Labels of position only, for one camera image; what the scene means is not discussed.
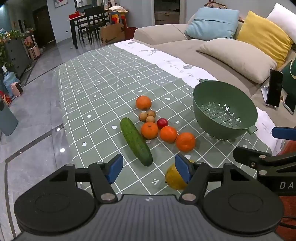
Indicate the red plum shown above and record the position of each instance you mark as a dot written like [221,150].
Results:
[162,123]

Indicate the black smartphone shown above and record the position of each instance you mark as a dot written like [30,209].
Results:
[274,88]

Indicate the brown paper bag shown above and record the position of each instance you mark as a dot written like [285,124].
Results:
[111,34]

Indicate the beige pillow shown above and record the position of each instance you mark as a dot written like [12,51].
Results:
[235,58]

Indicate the pink space heater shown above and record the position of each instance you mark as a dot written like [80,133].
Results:
[16,89]

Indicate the dark dining table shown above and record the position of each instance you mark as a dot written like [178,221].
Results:
[79,19]

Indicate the green houseplant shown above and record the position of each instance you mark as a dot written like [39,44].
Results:
[13,34]

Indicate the white pillow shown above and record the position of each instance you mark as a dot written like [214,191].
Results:
[284,18]

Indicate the dark green cushion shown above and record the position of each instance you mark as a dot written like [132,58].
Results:
[290,78]

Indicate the beige sofa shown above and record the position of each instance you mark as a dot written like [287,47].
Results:
[185,48]

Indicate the grey-blue trash bin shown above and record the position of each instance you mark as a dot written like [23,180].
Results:
[8,120]

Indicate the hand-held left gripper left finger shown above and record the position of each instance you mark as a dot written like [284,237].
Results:
[115,170]

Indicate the stack of colourful stools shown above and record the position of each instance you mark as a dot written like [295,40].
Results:
[118,17]

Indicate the yellow-green mango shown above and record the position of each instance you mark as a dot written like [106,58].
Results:
[173,178]

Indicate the flat grey device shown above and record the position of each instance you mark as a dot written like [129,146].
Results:
[289,104]

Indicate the small storage shelf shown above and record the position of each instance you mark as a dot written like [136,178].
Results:
[32,47]

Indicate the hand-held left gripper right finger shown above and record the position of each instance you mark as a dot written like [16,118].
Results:
[183,168]

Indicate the green checked tablecloth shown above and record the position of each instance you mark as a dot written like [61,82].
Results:
[97,81]

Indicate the red basket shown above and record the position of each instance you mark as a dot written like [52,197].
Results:
[131,32]

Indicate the black dining chair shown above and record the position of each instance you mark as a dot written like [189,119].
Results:
[83,29]
[94,16]

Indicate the yellow pillow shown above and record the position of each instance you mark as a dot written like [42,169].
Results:
[261,34]

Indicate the green plastic colander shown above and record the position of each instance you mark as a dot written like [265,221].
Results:
[203,104]

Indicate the orange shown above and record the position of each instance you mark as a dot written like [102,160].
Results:
[143,102]
[149,130]
[185,142]
[168,134]

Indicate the blue water bottle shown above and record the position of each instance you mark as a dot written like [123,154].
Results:
[9,80]

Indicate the white phone stand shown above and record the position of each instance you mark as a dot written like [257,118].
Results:
[264,92]

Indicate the dark wooden door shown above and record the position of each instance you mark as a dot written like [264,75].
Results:
[44,25]

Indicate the red floor items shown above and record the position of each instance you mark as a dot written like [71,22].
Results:
[4,97]

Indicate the brown longan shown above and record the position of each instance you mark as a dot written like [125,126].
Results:
[152,113]
[142,116]
[150,119]

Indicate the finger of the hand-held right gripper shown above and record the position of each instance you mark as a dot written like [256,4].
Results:
[249,157]
[284,133]

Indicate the green cucumber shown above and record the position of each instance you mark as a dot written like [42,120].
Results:
[135,140]

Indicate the grey cabinet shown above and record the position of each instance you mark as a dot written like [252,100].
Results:
[16,53]

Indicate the light blue pillow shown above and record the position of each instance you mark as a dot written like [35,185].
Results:
[212,23]

